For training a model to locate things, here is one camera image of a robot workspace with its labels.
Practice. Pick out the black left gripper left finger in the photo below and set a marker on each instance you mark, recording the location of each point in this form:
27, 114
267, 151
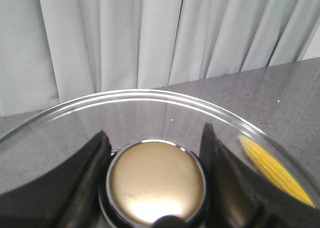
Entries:
65, 197

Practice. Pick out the yellow corn cob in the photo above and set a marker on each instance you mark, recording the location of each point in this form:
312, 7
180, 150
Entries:
274, 171

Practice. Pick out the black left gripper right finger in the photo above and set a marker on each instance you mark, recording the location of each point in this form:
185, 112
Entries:
240, 198

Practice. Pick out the white pleated curtain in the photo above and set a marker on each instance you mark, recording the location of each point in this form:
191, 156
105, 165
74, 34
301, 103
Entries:
53, 51

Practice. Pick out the glass pot lid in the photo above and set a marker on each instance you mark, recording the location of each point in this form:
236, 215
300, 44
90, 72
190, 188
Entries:
154, 178

